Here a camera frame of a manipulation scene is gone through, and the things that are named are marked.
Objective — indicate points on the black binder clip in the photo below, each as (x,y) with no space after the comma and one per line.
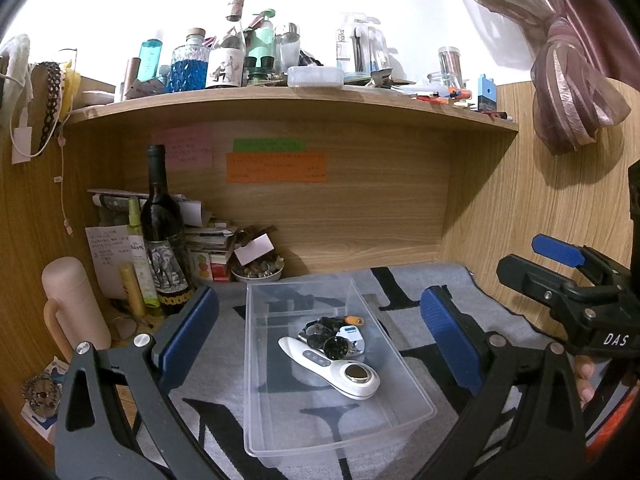
(381,77)

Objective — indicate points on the beaded headband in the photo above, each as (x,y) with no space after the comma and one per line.
(50,105)

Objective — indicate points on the clear glass jar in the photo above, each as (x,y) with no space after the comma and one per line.
(450,65)

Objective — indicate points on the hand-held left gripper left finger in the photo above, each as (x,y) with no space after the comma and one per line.
(192,327)

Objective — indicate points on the orange paper note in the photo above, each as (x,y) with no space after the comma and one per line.
(276,167)

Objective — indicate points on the metal bicycle sprocket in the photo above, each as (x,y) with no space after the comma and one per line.
(42,395)

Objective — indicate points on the small bowl of trinkets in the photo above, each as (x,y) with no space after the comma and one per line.
(257,272)

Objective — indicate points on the pink sticky note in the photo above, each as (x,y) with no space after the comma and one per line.
(182,146)

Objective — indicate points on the fruit print box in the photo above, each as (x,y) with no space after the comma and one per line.
(201,267)

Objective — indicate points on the person's orange clothing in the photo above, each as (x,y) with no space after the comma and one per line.
(612,425)

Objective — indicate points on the green pump bottle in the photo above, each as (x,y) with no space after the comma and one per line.
(262,45)

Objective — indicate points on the stack of books and papers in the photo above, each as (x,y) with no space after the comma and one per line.
(210,237)

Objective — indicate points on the blue white packet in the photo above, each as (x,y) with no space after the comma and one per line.
(35,425)

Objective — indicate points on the grey patterned mat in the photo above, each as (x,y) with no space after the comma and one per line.
(500,305)

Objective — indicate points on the small wooden box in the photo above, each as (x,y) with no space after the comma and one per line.
(97,92)

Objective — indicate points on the green paper note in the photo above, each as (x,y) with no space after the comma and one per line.
(269,145)

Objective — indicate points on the white card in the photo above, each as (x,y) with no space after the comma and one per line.
(254,251)

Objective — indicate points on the white travel adapter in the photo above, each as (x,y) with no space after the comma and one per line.
(351,340)

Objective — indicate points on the eyeglasses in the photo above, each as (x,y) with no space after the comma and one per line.
(127,327)

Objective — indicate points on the white hanging cloth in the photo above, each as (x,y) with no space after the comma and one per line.
(15,65)

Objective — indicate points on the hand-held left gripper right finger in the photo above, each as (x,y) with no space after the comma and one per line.
(447,335)

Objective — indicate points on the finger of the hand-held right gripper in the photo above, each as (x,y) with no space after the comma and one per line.
(557,251)
(535,280)

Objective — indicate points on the dark wine bottle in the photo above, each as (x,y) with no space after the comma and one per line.
(162,240)

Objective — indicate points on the yellow hanging item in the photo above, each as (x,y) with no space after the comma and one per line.
(71,87)

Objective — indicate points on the pink curtain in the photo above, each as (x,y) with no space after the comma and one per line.
(565,75)

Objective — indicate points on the black small item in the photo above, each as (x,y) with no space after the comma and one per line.
(310,59)

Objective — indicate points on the clear plastic bin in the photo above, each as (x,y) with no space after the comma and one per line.
(350,425)

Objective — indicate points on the white rectangular case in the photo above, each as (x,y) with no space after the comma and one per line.
(315,76)

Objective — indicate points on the orange marker pens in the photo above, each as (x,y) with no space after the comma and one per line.
(457,93)

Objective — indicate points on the teal liquid bottle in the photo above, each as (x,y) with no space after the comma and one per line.
(151,60)

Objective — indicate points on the pink thermos mug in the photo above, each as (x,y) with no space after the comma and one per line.
(72,305)

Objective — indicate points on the person's right hand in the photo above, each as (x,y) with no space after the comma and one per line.
(584,380)

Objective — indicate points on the white handheld massager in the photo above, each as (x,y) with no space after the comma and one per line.
(345,377)

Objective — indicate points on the wooden shelf board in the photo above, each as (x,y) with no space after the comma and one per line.
(300,105)

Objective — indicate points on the clear bottle with silver cap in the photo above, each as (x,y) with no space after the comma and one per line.
(287,50)

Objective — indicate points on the yellow tube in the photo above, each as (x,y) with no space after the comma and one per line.
(131,290)

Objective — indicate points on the white handwritten note sheet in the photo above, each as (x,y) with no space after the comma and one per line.
(105,255)

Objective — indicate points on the clear tool blister pack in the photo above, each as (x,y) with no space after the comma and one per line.
(362,42)

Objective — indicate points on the clear bottle with white label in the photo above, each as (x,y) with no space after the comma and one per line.
(227,60)

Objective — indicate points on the blue plastic block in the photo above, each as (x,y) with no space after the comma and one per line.
(486,92)

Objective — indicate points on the brown cardboard tube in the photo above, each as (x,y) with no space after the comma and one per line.
(132,77)

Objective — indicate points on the crystal bottle with blue liquid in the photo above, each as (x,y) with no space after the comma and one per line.
(189,67)

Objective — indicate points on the red small box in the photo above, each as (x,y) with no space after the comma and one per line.
(220,267)

